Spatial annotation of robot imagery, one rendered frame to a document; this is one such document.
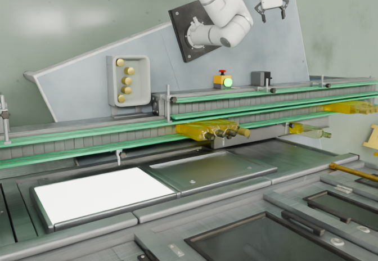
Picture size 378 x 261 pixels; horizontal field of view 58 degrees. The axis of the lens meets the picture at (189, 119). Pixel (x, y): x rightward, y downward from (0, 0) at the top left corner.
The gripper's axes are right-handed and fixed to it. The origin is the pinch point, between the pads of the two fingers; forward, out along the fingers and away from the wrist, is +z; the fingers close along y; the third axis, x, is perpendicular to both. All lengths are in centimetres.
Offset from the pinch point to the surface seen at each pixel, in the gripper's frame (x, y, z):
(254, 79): -25.6, 10.9, 29.4
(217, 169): 40, 40, 58
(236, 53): -21.6, 18.9, 12.8
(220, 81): -7.1, 31.1, 25.7
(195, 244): 89, 48, 63
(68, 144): 45, 96, 36
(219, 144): 0, 38, 57
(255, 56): -29.9, 7.8, 16.4
